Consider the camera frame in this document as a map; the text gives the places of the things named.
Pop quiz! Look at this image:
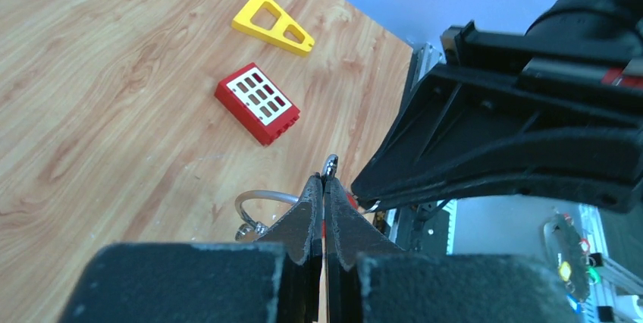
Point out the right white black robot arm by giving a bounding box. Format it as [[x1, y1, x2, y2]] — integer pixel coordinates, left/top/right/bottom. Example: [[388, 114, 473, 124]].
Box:
[[351, 0, 642, 213]]

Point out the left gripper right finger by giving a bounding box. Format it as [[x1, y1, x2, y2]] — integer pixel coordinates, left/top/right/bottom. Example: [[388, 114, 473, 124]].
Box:
[[324, 178, 578, 322]]

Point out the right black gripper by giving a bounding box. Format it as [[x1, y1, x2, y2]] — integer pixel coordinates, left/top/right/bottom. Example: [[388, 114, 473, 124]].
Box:
[[351, 20, 642, 213]]

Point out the metal keyring with keys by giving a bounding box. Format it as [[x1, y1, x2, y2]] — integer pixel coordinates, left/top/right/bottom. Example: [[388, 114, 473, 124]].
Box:
[[234, 154, 339, 242]]

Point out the yellow plastic triangle piece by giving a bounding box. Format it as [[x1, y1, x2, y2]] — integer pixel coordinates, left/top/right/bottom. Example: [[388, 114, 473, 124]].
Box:
[[231, 0, 315, 57]]

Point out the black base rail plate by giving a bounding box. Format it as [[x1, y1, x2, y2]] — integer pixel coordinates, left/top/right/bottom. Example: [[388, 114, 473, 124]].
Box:
[[373, 43, 456, 256]]

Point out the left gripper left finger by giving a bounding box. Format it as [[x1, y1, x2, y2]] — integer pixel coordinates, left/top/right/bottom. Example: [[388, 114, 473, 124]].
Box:
[[60, 175, 323, 322]]

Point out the red white grid block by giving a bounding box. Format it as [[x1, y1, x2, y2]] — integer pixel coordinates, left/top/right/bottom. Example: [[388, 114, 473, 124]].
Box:
[[214, 63, 300, 146]]

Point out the key with red tag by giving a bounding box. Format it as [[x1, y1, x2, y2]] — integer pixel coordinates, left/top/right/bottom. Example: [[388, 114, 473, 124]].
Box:
[[347, 193, 381, 215]]

